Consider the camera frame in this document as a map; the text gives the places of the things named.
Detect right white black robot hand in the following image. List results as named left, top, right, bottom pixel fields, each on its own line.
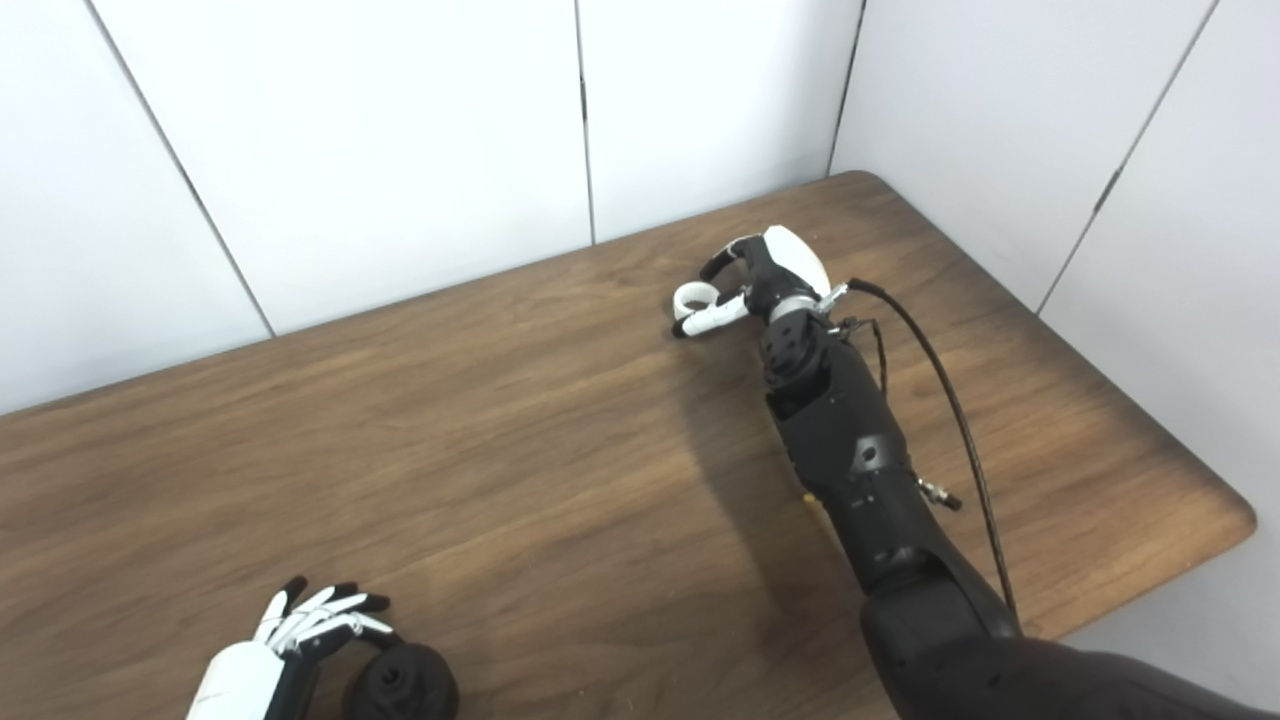
left=672, top=226, right=833, bottom=339

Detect white plastic ring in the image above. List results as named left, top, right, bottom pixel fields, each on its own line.
left=673, top=282, right=721, bottom=323

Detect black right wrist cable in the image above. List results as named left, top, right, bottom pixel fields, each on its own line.
left=815, top=278, right=1021, bottom=621

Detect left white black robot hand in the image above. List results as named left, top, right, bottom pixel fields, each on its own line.
left=185, top=576, right=406, bottom=720

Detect thin braided black wire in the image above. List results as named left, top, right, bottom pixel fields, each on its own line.
left=838, top=316, right=891, bottom=397

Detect round black stepped part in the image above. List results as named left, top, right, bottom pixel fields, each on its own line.
left=342, top=643, right=461, bottom=720

